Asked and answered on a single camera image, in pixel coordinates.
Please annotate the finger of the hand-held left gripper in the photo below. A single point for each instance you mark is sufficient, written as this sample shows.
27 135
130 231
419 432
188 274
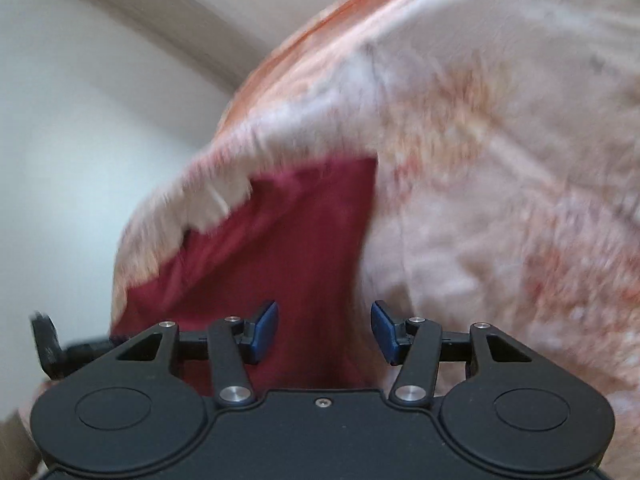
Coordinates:
49 347

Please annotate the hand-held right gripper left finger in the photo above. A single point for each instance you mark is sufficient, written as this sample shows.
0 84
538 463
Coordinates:
262 332

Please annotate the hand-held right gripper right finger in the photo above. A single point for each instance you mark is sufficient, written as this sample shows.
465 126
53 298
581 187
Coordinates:
384 332

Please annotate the dark red shirt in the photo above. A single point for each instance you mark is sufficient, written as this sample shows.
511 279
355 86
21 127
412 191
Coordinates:
300 240

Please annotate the orange and cream patterned blanket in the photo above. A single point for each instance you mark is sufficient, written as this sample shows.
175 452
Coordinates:
500 160

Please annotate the grey wall moulding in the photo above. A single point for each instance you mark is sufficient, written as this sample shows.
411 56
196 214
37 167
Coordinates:
165 15

